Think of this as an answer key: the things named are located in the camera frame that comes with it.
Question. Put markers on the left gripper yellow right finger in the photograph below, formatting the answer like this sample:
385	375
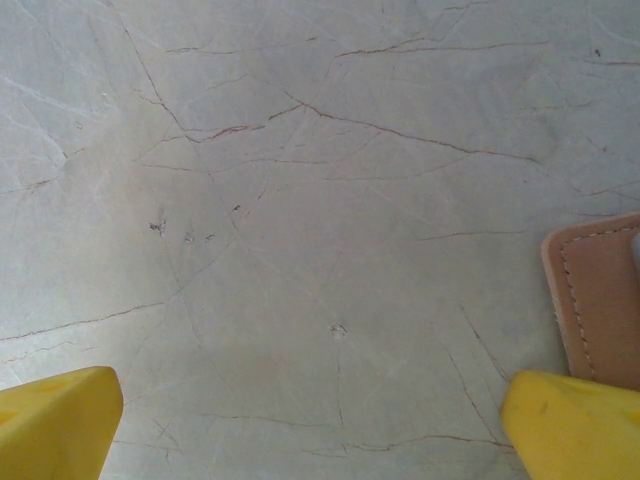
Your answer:
575	435

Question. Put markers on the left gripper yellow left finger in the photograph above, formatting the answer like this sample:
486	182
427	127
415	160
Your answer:
55	430

